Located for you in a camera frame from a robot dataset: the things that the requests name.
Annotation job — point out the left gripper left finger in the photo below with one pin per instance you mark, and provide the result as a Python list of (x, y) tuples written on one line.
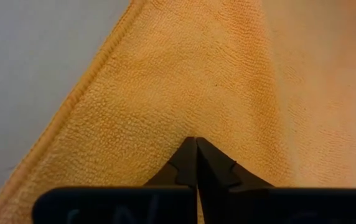
[(119, 207)]

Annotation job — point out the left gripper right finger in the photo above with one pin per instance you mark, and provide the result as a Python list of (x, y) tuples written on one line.
[(274, 207)]

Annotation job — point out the orange microfiber towel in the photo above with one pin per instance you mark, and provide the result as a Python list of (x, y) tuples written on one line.
[(196, 77)]

